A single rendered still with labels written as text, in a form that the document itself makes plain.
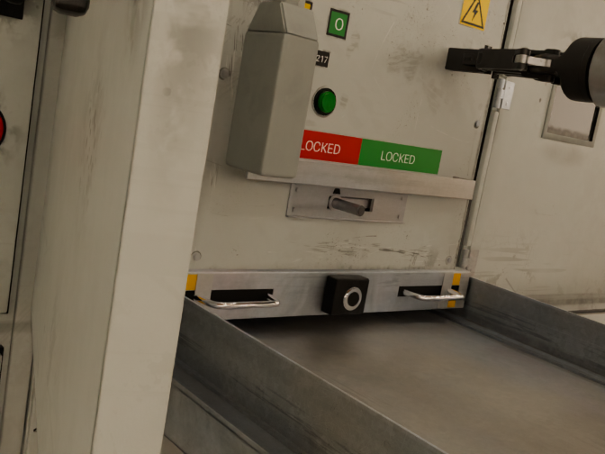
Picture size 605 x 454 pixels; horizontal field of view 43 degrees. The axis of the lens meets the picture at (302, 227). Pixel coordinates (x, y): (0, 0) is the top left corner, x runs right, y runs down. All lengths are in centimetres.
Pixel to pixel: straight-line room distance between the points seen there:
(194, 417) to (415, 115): 54
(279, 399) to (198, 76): 42
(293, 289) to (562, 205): 76
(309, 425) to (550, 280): 104
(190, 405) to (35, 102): 39
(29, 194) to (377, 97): 45
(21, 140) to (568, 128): 104
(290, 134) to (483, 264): 71
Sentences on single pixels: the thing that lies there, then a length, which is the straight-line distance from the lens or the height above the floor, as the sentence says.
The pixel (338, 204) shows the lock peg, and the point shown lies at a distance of 98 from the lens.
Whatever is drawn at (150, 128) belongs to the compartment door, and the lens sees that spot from 31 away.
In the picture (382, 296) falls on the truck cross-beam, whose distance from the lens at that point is 108.
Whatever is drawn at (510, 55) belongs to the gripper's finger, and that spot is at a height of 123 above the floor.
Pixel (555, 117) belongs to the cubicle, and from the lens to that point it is 152.
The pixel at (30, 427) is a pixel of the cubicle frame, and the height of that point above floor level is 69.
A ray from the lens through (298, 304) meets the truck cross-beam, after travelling 98.
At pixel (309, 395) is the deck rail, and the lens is 65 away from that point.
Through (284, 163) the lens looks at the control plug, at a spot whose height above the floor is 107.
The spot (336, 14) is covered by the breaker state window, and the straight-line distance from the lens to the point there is 96.
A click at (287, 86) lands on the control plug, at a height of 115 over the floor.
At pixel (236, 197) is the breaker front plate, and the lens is 90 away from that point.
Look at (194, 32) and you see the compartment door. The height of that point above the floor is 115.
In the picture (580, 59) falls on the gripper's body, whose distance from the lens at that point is 95.
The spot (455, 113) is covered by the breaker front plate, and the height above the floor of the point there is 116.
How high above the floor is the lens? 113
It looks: 9 degrees down
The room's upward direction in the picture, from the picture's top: 10 degrees clockwise
